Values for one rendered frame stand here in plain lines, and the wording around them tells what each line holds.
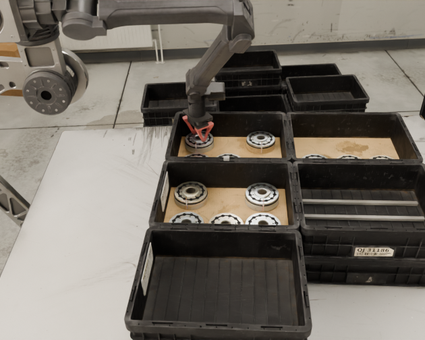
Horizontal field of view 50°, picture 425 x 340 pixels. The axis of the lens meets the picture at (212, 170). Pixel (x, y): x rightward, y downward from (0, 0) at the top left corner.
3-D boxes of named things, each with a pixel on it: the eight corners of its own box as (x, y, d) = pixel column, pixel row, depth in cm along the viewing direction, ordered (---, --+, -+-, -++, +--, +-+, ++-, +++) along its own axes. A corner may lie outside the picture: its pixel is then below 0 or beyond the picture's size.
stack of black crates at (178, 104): (150, 177, 265) (139, 109, 238) (153, 148, 289) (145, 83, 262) (218, 174, 266) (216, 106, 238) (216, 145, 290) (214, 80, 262)
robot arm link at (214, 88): (188, 68, 147) (189, 94, 145) (224, 67, 147) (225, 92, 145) (190, 83, 159) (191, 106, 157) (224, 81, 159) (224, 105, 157)
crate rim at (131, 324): (123, 332, 99) (121, 325, 97) (148, 232, 122) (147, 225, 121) (312, 338, 96) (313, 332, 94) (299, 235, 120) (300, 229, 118)
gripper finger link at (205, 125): (204, 132, 169) (202, 110, 163) (215, 141, 164) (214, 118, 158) (188, 138, 166) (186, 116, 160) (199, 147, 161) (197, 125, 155)
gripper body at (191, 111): (197, 109, 166) (196, 91, 161) (213, 121, 159) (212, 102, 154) (182, 115, 163) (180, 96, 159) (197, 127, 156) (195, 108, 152)
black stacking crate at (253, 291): (131, 355, 104) (123, 326, 98) (152, 257, 128) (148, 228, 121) (307, 363, 102) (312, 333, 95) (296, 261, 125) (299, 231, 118)
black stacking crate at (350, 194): (297, 260, 125) (301, 230, 119) (289, 190, 149) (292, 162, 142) (447, 264, 123) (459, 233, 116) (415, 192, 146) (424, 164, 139)
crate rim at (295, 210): (148, 232, 122) (147, 225, 121) (164, 164, 146) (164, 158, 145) (299, 235, 120) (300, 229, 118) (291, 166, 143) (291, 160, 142)
